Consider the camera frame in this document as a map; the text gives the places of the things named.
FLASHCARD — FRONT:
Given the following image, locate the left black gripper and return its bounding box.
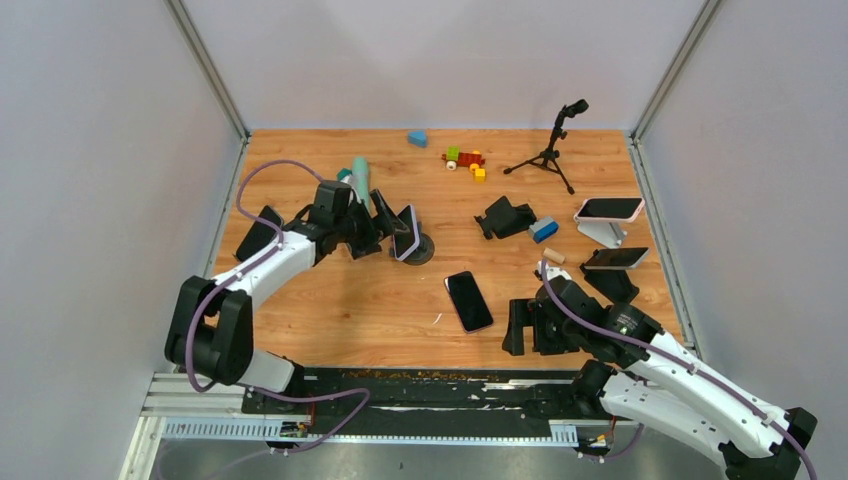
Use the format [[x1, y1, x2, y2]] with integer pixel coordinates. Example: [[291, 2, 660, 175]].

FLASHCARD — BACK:
[[335, 190, 410, 260]]

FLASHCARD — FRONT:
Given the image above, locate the phone with lavender case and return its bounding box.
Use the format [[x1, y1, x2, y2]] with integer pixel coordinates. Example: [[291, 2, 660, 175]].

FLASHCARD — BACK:
[[390, 204, 423, 262]]

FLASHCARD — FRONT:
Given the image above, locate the phone with pink-edged black case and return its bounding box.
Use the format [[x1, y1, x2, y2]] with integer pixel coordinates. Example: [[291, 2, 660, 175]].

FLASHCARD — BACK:
[[444, 271, 494, 334]]

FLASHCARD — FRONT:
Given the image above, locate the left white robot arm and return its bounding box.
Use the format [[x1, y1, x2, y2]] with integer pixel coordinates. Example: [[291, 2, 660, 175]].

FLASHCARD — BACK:
[[164, 180, 422, 413]]

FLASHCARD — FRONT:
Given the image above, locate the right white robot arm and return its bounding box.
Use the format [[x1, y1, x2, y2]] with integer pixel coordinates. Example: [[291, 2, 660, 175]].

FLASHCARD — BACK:
[[503, 275, 818, 479]]

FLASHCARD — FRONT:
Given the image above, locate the round black phone stand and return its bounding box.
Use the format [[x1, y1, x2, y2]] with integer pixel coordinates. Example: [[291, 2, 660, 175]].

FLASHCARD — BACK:
[[402, 233, 435, 266]]

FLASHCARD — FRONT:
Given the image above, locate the black clamp phone holder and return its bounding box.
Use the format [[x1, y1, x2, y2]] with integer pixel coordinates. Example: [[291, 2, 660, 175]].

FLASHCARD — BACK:
[[474, 196, 537, 240]]

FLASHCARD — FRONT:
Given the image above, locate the phone with white edge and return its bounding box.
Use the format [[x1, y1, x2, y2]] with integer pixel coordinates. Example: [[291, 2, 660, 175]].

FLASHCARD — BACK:
[[582, 247, 650, 270]]

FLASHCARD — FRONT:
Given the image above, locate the white phone stand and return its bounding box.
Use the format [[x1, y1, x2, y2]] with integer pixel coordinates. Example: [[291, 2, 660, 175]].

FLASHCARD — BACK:
[[577, 222, 627, 249]]

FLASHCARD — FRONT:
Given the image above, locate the phone with pink case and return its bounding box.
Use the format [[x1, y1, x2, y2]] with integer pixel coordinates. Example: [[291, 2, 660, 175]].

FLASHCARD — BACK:
[[574, 197, 645, 223]]

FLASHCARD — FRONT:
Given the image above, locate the black mini tripod stand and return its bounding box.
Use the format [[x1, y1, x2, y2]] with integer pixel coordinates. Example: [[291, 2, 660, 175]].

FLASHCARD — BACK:
[[503, 99, 589, 195]]

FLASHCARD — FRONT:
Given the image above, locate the teal toy microphone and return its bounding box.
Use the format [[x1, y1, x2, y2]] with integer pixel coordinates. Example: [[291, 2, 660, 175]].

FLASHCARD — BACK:
[[352, 156, 371, 211]]

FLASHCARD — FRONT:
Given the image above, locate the dark teal small block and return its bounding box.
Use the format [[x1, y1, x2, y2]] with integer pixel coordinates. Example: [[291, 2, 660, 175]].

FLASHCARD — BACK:
[[336, 168, 352, 181]]

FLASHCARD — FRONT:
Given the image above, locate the small wooden cylinder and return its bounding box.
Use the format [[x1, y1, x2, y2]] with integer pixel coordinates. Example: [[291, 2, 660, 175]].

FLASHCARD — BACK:
[[542, 248, 566, 265]]

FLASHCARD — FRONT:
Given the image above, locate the blue triangular block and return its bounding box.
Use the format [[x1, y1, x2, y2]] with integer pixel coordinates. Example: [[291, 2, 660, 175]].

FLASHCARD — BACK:
[[407, 130, 429, 148]]

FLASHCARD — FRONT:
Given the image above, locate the colourful toy brick car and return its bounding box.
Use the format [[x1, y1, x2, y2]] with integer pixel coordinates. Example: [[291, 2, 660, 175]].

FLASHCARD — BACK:
[[441, 146, 486, 172]]

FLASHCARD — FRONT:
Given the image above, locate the blue and grey eraser block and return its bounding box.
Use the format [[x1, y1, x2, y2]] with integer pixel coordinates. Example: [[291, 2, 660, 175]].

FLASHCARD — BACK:
[[528, 216, 559, 244]]

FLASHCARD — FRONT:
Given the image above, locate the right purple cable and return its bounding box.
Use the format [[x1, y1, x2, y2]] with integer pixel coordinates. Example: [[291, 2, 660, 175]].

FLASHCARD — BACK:
[[539, 259, 817, 480]]

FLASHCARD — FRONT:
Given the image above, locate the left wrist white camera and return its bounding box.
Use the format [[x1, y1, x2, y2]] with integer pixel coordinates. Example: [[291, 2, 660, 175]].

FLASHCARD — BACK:
[[343, 174, 370, 209]]

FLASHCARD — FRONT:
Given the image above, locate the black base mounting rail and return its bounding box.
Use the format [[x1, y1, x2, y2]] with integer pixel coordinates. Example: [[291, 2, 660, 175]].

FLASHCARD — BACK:
[[142, 360, 664, 446]]

